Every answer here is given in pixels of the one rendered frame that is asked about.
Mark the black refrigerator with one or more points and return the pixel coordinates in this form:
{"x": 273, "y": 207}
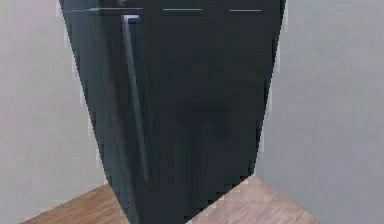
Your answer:
{"x": 200, "y": 100}

